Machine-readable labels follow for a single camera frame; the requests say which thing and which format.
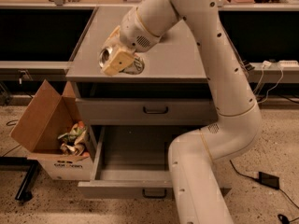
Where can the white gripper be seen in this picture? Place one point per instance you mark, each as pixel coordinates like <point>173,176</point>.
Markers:
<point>135,32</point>

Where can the silver 7up soda can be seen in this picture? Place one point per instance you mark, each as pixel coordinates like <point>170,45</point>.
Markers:
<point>134,69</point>

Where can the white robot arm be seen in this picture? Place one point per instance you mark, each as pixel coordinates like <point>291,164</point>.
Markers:
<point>235,119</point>

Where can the closed upper grey drawer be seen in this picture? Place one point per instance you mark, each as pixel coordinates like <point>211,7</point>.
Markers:
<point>146,111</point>

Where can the grey metal drawer cabinet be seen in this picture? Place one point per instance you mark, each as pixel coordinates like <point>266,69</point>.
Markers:
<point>173,70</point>

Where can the open lower grey drawer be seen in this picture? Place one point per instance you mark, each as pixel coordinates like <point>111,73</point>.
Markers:
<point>131,162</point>

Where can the brown cardboard box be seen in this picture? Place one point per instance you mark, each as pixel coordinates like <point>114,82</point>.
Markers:
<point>48,115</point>

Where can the crumpled snack bags in box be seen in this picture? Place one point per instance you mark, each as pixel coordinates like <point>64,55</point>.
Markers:
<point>73,142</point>

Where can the white power strip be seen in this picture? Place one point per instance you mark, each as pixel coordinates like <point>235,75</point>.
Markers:
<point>288,64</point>

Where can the black power adapter brick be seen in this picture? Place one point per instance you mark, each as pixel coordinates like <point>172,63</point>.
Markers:
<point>271,181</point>

